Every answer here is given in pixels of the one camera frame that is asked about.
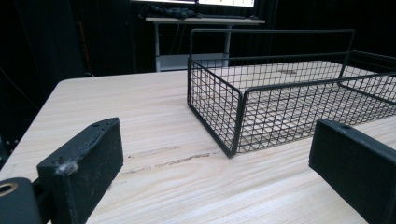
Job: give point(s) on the black keyboard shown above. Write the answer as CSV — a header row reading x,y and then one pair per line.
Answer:
x,y
222,16

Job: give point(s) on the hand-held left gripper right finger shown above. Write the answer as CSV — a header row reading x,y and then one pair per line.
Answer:
x,y
358,158

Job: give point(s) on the computer monitor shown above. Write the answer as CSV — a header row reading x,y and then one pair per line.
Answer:
x,y
225,2
165,1

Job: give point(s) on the white desk with metal legs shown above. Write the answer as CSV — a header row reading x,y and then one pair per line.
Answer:
x,y
202,21

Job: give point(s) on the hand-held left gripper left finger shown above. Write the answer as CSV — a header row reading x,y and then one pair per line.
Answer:
x,y
84,168

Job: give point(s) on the dark cloth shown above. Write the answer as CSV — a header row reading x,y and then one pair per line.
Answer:
x,y
169,11

